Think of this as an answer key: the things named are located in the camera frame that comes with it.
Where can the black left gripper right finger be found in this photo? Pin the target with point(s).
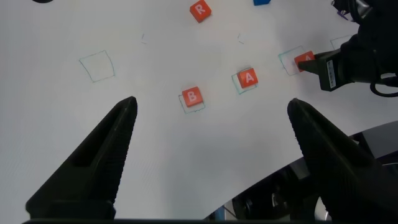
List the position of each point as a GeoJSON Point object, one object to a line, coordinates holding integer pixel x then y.
{"type": "Point", "coordinates": [342, 174]}

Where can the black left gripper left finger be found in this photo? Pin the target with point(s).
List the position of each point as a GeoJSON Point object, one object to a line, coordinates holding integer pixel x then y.
{"type": "Point", "coordinates": [93, 174]}

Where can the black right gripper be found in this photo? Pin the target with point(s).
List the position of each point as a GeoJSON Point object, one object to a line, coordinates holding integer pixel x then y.
{"type": "Point", "coordinates": [337, 70]}

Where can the orange letter A block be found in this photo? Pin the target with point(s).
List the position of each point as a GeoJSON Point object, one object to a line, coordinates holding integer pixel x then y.
{"type": "Point", "coordinates": [303, 57]}
{"type": "Point", "coordinates": [247, 78]}

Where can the orange letter B block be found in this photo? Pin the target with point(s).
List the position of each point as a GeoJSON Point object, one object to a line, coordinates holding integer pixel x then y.
{"type": "Point", "coordinates": [192, 97]}

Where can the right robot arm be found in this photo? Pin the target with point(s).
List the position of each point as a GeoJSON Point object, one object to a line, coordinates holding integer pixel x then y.
{"type": "Point", "coordinates": [373, 46]}

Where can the blue letter W block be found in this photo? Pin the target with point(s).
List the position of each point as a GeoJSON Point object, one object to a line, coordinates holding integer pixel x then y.
{"type": "Point", "coordinates": [261, 2]}

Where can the orange letter R block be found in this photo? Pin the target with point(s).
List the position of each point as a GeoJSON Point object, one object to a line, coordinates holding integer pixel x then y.
{"type": "Point", "coordinates": [200, 11]}

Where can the black round table grommet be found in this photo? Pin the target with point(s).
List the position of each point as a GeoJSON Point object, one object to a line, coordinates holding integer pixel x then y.
{"type": "Point", "coordinates": [42, 1]}

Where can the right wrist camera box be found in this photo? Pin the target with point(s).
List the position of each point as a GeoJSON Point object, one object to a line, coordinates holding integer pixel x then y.
{"type": "Point", "coordinates": [360, 6]}

